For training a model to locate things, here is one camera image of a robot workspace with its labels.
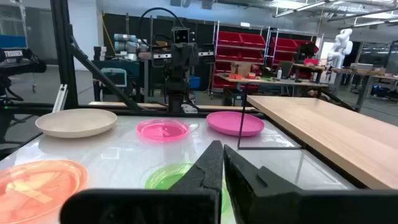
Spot silver aluminium extrusion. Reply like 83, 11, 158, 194
52, 83, 68, 113

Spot magenta opaque plate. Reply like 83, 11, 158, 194
206, 111, 266, 137

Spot wooden shelf with black legs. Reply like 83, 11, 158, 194
238, 82, 398, 190

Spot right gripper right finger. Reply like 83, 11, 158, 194
223, 144, 398, 224

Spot teal cabinet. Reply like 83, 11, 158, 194
92, 59, 144, 102

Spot wooden workbench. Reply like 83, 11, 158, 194
214, 73, 329, 105
331, 63, 398, 110

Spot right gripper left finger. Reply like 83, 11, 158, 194
59, 139, 224, 224

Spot beige opaque plate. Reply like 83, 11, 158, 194
35, 108, 118, 139

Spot rack with red bins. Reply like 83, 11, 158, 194
266, 29, 321, 80
213, 21, 268, 94

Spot translucent green plate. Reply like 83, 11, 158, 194
144, 162, 231, 215

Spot grey teach pendant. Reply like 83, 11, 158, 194
100, 67, 127, 88

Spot translucent pink plate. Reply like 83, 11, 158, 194
136, 118, 190, 143

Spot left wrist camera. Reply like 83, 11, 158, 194
172, 27, 191, 44

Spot black aluminium table frame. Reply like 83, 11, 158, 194
0, 0, 355, 156

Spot blue bin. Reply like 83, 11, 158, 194
188, 75, 201, 90

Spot translucent orange plate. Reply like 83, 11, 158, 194
0, 159, 90, 224

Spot cardboard box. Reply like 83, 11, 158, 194
230, 61, 252, 77

